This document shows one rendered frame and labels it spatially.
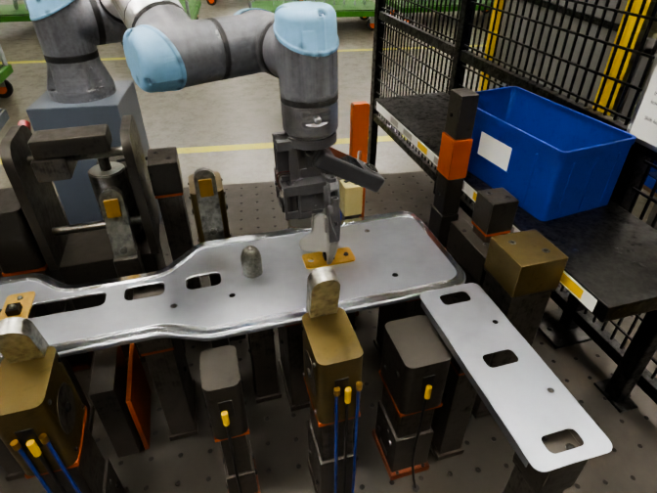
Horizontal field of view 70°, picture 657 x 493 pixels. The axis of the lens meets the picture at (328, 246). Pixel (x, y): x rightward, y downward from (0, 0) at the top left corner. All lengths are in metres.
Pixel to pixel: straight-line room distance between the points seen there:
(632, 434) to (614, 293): 0.36
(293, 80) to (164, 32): 0.16
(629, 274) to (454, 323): 0.28
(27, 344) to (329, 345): 0.34
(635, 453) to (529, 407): 0.44
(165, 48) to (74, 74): 0.68
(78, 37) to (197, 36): 0.66
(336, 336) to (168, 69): 0.37
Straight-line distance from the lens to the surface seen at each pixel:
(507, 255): 0.74
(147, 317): 0.72
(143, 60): 0.61
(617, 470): 1.00
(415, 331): 0.69
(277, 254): 0.79
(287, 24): 0.59
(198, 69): 0.63
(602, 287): 0.78
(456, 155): 0.95
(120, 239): 0.86
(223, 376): 0.63
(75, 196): 1.37
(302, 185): 0.65
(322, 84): 0.60
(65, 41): 1.27
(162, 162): 0.86
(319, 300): 0.58
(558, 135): 1.06
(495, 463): 0.93
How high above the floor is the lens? 1.47
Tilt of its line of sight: 36 degrees down
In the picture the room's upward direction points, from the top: straight up
